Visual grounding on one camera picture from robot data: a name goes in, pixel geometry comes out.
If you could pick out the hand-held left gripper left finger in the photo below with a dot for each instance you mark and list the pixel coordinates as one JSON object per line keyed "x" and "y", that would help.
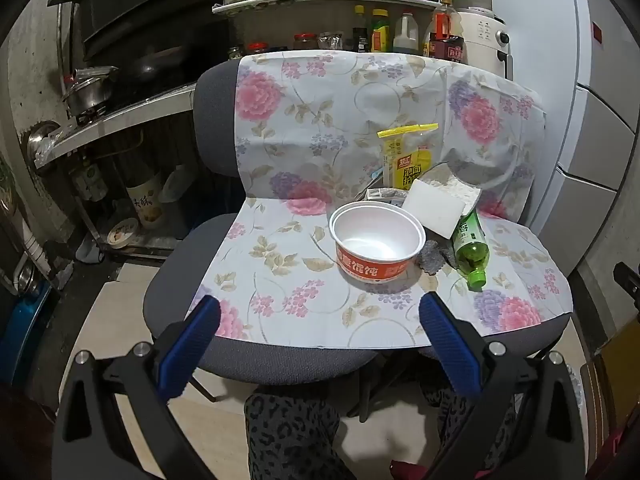
{"x": 187, "y": 345}

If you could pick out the white air fryer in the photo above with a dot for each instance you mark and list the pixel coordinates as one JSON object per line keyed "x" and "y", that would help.
{"x": 480, "y": 30}

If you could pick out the small patterned bowl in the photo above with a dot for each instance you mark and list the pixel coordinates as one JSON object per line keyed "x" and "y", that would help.
{"x": 123, "y": 233}

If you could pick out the steel pot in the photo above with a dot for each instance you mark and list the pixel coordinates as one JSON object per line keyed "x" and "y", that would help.
{"x": 90, "y": 92}

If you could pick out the white orange paper bowl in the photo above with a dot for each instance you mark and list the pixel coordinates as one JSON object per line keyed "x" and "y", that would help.
{"x": 380, "y": 240}

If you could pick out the dark soy sauce bottle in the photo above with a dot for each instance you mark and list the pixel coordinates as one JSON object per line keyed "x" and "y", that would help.
{"x": 360, "y": 32}

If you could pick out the red fridge magnet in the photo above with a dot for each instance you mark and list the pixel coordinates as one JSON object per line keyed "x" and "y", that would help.
{"x": 597, "y": 33}

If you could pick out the green plastic bottle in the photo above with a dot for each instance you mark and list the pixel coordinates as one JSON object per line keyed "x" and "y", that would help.
{"x": 470, "y": 255}

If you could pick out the white plastic jug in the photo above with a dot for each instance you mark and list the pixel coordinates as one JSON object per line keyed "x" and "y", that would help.
{"x": 406, "y": 35}

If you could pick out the yellow door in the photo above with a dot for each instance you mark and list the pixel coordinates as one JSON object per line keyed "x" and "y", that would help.
{"x": 620, "y": 375}

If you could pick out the green labelled bottle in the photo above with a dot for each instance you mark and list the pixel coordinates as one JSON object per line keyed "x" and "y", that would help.
{"x": 90, "y": 182}

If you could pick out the grey scrubber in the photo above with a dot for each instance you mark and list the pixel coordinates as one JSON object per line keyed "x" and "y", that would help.
{"x": 440, "y": 257}

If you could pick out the grey refrigerator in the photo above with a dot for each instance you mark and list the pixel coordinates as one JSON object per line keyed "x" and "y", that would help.
{"x": 550, "y": 85}

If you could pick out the black wok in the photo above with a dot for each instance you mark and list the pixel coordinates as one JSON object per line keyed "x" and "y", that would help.
{"x": 155, "y": 65}

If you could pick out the yellow zip bag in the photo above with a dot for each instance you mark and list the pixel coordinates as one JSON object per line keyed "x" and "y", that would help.
{"x": 400, "y": 160}

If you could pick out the white bag gold cloud print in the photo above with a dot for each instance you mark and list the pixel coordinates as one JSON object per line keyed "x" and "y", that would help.
{"x": 432, "y": 207}

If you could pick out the large white labelled bottle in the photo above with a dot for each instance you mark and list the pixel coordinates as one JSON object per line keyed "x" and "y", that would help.
{"x": 146, "y": 205}

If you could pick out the steel stove counter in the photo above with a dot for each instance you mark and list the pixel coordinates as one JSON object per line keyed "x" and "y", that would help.
{"x": 130, "y": 110}

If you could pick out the green bottle yellow cap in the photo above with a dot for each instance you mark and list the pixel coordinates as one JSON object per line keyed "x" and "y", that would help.
{"x": 380, "y": 32}

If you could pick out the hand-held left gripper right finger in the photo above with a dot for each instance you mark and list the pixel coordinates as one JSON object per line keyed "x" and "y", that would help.
{"x": 450, "y": 342}

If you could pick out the red lidded jar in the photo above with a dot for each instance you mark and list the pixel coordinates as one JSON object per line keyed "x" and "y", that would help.
{"x": 305, "y": 42}
{"x": 256, "y": 48}

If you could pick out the grey office chair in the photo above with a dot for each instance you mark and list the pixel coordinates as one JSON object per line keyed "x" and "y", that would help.
{"x": 215, "y": 125}

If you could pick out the red box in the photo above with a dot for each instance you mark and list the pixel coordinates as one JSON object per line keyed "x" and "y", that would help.
{"x": 447, "y": 49}

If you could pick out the floral printed cloth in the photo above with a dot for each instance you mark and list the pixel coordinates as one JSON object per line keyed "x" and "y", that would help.
{"x": 300, "y": 260}

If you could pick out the leopard print pants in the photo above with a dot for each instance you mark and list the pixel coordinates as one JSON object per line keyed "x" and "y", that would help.
{"x": 290, "y": 435}

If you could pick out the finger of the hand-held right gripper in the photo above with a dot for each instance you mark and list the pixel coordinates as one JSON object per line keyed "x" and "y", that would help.
{"x": 629, "y": 275}

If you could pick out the white curved wall shelf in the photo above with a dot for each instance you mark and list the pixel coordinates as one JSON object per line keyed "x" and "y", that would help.
{"x": 325, "y": 1}

